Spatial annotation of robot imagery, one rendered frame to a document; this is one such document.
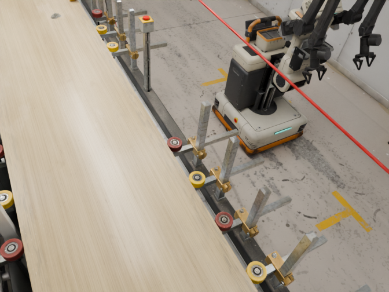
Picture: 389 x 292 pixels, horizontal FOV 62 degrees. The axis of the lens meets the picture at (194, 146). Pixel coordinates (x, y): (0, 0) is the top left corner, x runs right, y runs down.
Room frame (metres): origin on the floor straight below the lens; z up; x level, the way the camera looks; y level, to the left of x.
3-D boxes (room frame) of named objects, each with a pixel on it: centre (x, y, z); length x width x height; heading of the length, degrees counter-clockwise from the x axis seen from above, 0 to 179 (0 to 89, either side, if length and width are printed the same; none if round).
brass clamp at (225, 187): (1.00, -0.16, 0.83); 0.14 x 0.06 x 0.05; 34
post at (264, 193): (0.78, -0.31, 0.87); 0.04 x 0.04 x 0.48; 34
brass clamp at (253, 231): (0.80, -0.29, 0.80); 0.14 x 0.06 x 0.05; 34
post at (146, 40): (1.80, 0.38, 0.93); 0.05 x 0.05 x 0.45; 34
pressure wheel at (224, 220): (0.74, -0.17, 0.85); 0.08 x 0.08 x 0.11
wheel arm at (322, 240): (0.64, -0.48, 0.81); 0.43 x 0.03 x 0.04; 124
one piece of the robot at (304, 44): (2.09, -0.72, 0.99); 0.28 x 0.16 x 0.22; 124
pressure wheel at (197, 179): (0.94, -0.03, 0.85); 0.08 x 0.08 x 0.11
